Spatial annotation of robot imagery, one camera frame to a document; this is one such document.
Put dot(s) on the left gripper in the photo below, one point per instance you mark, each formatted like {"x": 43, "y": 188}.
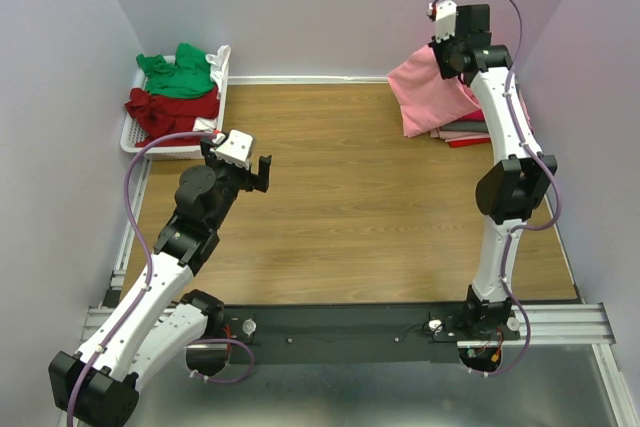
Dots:
{"x": 252, "y": 181}

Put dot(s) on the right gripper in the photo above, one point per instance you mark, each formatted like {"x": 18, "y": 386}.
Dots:
{"x": 445, "y": 72}

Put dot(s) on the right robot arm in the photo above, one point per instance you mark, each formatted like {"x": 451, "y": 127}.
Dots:
{"x": 514, "y": 187}

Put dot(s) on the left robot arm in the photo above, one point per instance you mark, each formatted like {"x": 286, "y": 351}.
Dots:
{"x": 100, "y": 384}

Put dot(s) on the folded light pink t shirt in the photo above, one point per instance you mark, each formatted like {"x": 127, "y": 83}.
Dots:
{"x": 451, "y": 135}

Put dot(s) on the folded red t shirt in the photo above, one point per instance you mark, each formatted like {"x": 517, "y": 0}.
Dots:
{"x": 465, "y": 142}

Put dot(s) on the dark red t shirt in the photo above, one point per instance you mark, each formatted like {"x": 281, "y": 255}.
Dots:
{"x": 159, "y": 115}

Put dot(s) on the white garment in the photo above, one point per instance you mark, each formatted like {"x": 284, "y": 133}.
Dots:
{"x": 218, "y": 63}

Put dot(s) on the green t shirt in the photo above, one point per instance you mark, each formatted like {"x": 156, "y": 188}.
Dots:
{"x": 188, "y": 77}

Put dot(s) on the white plastic basket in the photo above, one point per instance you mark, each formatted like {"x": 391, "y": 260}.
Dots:
{"x": 133, "y": 133}

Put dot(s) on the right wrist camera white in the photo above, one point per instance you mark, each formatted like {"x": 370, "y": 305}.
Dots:
{"x": 443, "y": 14}

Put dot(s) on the aluminium frame rail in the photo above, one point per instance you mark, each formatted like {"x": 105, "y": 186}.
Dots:
{"x": 538, "y": 324}

